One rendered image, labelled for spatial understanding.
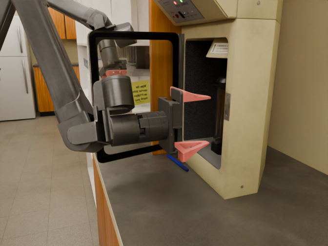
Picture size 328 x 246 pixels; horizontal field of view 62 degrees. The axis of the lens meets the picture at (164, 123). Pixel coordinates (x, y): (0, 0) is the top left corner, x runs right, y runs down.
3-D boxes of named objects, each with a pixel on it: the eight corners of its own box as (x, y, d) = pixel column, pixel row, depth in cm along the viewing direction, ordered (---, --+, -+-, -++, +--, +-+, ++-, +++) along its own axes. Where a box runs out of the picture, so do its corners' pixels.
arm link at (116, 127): (105, 149, 52) (108, 145, 47) (100, 114, 53) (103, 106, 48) (140, 144, 54) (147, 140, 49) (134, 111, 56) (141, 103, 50)
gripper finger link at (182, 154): (217, 124, 54) (173, 129, 51) (215, 157, 56) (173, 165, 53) (201, 116, 60) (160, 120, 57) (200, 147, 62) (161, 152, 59)
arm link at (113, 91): (88, 149, 57) (67, 146, 48) (82, 95, 58) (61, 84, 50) (144, 138, 55) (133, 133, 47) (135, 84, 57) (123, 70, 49)
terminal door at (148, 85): (177, 146, 102) (178, 32, 91) (97, 164, 86) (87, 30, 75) (175, 145, 102) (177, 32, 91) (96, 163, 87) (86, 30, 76)
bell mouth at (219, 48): (243, 55, 92) (244, 38, 91) (281, 57, 76) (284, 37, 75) (195, 56, 86) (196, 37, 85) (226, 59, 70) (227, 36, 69)
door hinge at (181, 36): (179, 143, 103) (181, 33, 92) (182, 145, 101) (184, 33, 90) (175, 143, 103) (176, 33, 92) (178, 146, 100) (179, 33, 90)
